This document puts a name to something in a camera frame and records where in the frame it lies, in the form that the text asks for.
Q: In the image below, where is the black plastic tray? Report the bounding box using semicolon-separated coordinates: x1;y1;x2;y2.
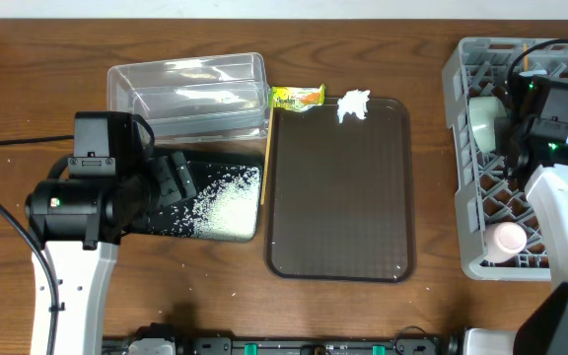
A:
126;148;262;242

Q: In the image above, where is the grey dishwasher rack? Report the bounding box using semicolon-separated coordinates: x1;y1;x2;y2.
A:
442;37;568;283

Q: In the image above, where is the yellow snack wrapper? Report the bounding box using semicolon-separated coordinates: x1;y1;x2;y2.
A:
269;84;325;112

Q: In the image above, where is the pink white cup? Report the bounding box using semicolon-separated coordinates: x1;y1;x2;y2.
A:
483;222;527;263

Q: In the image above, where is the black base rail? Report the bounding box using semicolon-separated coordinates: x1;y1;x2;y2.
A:
101;323;462;355

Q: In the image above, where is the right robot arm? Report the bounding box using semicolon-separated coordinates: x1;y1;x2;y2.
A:
503;74;568;354

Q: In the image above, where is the crumpled white tissue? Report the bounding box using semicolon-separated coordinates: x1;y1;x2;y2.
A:
337;90;370;124

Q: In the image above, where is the clear plastic bin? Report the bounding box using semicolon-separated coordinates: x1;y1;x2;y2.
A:
106;52;270;145

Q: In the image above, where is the white rice pile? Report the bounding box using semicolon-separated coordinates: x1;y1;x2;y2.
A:
135;162;261;242

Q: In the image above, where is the brown serving tray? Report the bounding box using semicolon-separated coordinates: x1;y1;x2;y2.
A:
265;98;416;284

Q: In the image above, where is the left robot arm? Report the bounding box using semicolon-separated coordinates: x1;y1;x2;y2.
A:
25;111;196;354

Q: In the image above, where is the light green bowl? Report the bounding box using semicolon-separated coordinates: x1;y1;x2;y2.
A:
468;97;507;153

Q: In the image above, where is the wooden chopstick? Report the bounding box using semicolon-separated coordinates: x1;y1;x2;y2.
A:
260;107;274;206
522;43;530;72

